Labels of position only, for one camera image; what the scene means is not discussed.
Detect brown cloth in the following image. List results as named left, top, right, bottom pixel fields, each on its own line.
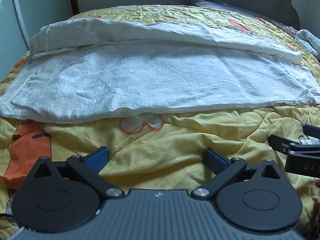
left=272, top=19, right=302, bottom=38

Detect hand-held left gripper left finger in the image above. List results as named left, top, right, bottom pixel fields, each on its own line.
left=33, top=146, right=126, bottom=202

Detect grey printed pillow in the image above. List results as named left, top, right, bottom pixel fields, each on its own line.
left=179, top=0, right=277, bottom=23

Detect white pants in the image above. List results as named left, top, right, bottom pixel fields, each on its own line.
left=0, top=17, right=320, bottom=125

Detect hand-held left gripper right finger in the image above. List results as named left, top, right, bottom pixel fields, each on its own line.
left=191, top=148, right=283, bottom=201

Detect white printed cloth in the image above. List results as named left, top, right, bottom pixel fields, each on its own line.
left=294, top=29, right=320, bottom=61

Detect black cable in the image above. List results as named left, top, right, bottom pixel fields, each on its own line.
left=0, top=212, right=16, bottom=224

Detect yellow printed blanket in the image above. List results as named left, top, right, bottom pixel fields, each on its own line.
left=0, top=4, right=320, bottom=238

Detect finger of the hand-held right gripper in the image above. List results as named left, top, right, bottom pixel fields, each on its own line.
left=302, top=124, right=320, bottom=140
left=268, top=134, right=301, bottom=153

